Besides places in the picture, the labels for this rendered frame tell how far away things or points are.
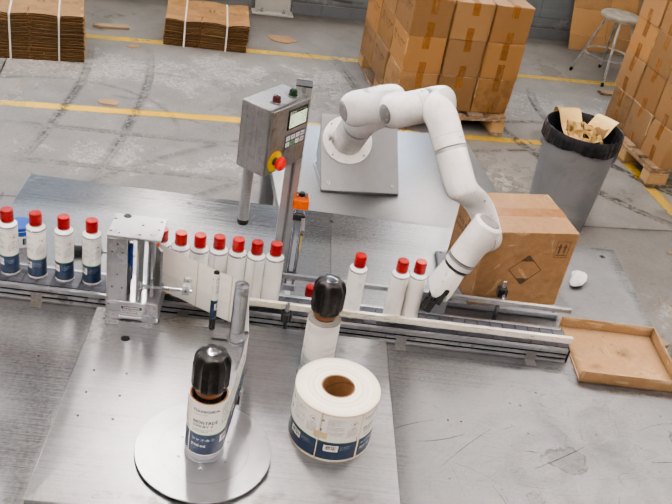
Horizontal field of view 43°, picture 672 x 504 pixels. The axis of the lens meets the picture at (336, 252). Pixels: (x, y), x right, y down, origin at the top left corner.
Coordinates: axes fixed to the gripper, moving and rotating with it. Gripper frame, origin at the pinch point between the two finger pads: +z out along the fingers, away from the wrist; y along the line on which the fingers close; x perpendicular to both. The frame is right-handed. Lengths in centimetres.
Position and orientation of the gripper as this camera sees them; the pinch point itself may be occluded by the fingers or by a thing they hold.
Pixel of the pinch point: (427, 304)
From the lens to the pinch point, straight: 247.6
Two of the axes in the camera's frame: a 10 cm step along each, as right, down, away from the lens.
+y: 0.1, 5.4, -8.4
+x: 8.8, 4.0, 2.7
